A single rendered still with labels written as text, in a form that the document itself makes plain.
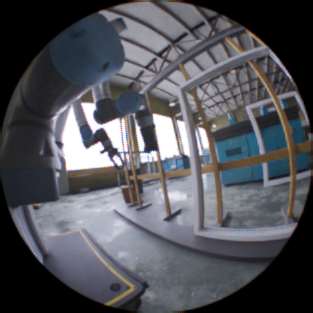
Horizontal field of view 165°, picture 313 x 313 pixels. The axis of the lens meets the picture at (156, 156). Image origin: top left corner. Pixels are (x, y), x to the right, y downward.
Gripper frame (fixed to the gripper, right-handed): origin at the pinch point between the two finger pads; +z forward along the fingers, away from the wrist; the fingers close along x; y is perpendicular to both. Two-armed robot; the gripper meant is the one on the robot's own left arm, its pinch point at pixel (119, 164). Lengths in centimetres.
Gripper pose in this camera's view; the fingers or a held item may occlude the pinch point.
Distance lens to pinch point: 86.8
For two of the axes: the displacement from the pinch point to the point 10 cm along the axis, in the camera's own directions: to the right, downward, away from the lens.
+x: -6.5, 3.1, 7.0
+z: 5.2, 8.5, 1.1
